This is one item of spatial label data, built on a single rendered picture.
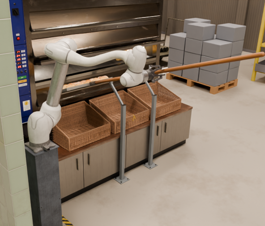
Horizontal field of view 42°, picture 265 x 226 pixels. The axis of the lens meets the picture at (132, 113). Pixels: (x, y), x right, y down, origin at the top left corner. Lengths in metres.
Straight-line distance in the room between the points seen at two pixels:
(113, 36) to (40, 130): 1.84
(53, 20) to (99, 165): 1.59
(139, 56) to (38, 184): 1.30
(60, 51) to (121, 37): 1.86
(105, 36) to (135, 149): 1.38
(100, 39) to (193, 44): 3.41
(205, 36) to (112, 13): 3.28
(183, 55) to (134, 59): 5.09
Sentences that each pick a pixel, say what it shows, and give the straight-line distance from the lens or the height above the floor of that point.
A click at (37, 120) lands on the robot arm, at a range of 2.64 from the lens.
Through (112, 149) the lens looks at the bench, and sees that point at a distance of 3.83.
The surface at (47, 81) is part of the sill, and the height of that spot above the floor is 1.17.
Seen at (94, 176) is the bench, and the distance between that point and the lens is 3.84.
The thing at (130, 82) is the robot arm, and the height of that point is 1.61.
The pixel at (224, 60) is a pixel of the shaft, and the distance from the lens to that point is 2.24.
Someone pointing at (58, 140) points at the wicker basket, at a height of 0.64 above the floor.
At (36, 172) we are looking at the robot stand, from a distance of 2.77.
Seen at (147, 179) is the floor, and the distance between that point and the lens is 4.13.
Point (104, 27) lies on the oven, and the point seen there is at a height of 1.66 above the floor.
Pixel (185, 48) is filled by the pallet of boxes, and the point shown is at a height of 0.76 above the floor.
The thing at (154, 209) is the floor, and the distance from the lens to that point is 3.70.
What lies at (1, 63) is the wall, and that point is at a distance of 1.66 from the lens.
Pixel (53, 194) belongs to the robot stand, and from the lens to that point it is 2.97.
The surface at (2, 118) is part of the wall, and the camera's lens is 1.74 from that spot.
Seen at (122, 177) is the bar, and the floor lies 0.04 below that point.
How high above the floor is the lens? 2.34
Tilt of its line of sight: 24 degrees down
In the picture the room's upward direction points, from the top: 2 degrees clockwise
